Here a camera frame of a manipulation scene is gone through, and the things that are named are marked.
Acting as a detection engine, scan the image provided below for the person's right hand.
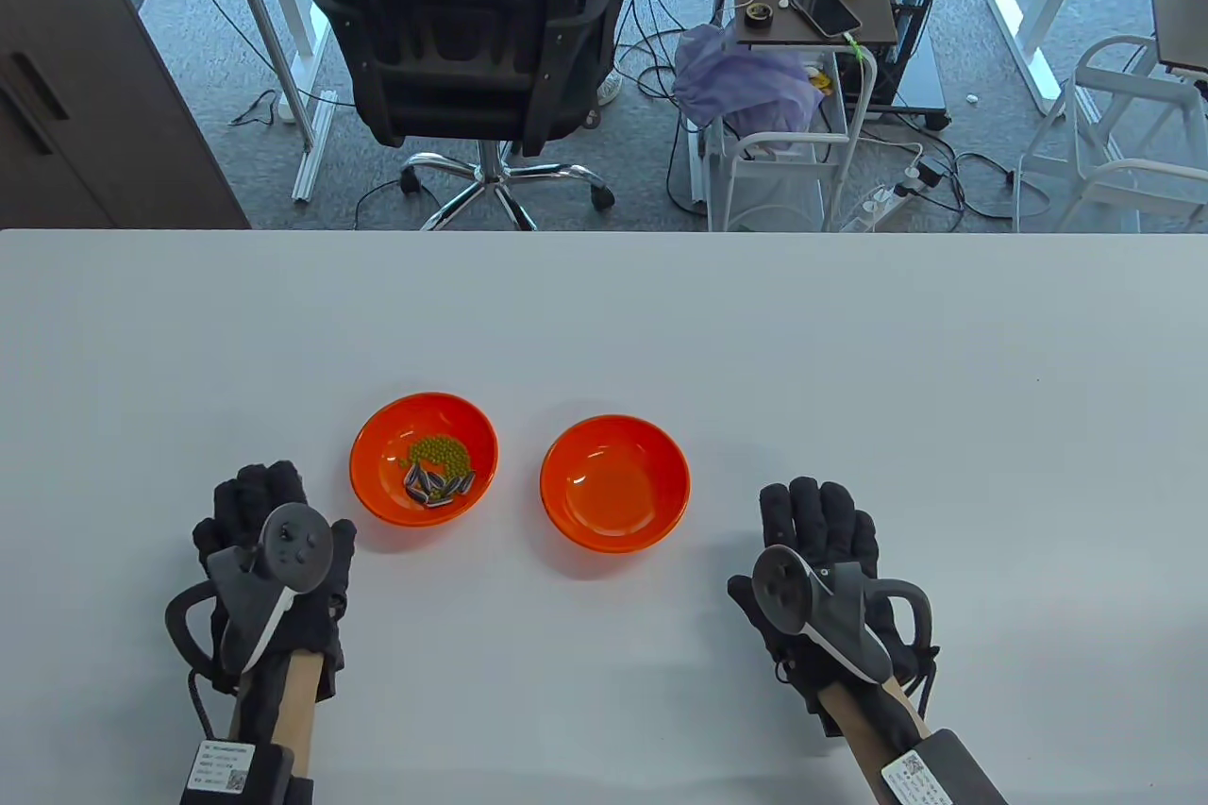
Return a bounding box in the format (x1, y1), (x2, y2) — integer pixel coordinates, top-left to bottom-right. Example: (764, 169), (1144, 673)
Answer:
(727, 477), (940, 738)

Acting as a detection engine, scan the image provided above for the person's left hand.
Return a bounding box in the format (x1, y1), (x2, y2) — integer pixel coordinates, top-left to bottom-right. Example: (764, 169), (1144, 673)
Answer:
(193, 461), (358, 704)

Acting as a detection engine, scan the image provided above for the grey controller on right glove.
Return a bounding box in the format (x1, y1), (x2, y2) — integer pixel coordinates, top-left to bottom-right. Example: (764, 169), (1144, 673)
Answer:
(752, 545), (935, 688)

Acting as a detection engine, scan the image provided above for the grey controller on glove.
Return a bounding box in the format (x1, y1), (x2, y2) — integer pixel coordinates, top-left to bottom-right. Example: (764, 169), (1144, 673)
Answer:
(752, 545), (935, 688)
(165, 503), (337, 697)

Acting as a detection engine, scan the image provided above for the grey controller on left glove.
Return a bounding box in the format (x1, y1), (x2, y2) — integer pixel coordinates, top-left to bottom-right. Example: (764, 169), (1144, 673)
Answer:
(165, 503), (337, 697)

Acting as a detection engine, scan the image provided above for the pile of striped sunflower seeds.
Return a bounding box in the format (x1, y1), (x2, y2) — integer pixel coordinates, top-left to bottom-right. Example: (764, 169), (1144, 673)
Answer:
(404, 462), (477, 510)

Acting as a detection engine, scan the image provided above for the orange bowl with seeds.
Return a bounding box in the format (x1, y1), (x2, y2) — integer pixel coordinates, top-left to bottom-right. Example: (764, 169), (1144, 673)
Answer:
(349, 392), (499, 525)

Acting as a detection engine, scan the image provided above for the pile of green beans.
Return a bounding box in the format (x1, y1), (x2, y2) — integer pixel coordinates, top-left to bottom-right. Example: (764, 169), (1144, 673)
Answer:
(408, 435), (471, 475)

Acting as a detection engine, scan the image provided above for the empty orange bowl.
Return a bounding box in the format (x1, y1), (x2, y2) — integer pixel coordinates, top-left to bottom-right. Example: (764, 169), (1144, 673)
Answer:
(540, 414), (691, 554)

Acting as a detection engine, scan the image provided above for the black labelled left wrist module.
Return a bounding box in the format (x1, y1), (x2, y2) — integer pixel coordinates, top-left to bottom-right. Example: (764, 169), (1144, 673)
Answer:
(179, 739), (314, 805)

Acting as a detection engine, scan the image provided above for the black labelled wrist module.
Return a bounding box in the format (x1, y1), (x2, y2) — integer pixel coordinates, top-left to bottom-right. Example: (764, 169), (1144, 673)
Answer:
(179, 739), (314, 805)
(881, 728), (1009, 805)

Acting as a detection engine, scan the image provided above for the black labelled right wrist module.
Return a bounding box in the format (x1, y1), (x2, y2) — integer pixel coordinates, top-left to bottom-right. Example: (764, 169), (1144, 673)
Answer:
(881, 728), (1009, 805)

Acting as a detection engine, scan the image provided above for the white power strip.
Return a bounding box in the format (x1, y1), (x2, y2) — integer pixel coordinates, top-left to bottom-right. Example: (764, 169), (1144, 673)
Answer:
(839, 166), (947, 232)

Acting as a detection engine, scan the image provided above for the white metal cart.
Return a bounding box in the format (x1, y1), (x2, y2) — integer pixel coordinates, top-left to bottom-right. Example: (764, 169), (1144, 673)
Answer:
(1014, 35), (1208, 233)
(702, 41), (880, 232)

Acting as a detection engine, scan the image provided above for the purple plastic bag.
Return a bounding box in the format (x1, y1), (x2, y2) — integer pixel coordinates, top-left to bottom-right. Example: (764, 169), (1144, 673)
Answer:
(672, 22), (824, 134)

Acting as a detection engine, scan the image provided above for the dark brown cabinet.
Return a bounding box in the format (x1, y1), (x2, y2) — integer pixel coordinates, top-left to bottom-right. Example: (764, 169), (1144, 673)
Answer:
(0, 0), (252, 230)

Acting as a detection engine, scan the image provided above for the white desk leg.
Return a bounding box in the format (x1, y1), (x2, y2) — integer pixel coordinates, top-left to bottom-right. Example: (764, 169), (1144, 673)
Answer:
(986, 0), (1120, 118)
(215, 0), (339, 203)

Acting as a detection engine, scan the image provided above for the black smartphone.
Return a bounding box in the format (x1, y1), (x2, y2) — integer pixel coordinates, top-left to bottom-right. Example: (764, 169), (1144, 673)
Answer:
(787, 0), (864, 40)

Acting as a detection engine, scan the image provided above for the black office chair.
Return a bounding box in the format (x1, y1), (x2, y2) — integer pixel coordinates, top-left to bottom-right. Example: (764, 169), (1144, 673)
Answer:
(310, 0), (631, 231)

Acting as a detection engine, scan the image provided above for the black floor cable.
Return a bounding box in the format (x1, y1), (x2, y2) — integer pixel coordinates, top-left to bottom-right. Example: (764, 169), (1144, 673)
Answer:
(151, 0), (333, 128)

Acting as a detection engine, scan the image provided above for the bundle of black cables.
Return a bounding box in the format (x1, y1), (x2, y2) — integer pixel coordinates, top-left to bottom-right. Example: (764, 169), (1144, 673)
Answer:
(615, 0), (723, 211)

